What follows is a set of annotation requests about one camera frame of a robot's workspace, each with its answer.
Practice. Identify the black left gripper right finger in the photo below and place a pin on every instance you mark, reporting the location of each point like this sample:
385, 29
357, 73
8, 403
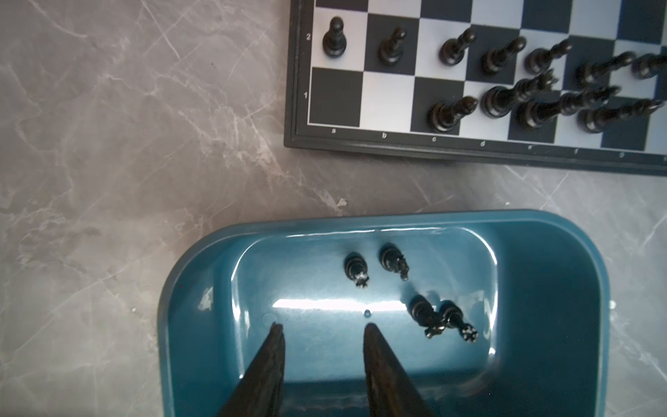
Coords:
390, 391

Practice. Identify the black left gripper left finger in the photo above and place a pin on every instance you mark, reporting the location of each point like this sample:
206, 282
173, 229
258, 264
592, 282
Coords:
259, 393

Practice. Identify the black chess knight piece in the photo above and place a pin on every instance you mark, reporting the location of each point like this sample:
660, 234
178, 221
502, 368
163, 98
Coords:
424, 314
393, 260

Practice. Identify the black chess bishop piece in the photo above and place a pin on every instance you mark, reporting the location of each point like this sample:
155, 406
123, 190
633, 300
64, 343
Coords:
444, 117
597, 120

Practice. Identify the black chess queen piece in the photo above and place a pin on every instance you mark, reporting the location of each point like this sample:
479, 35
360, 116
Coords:
499, 101

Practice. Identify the black chess rook piece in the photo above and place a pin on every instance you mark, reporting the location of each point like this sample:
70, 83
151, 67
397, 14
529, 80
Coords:
356, 270
453, 317

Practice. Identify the teal tray with black pieces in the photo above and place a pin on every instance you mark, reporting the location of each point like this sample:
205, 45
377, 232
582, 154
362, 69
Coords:
532, 283

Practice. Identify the black white chessboard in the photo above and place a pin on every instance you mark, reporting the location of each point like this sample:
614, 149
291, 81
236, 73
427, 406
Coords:
363, 76

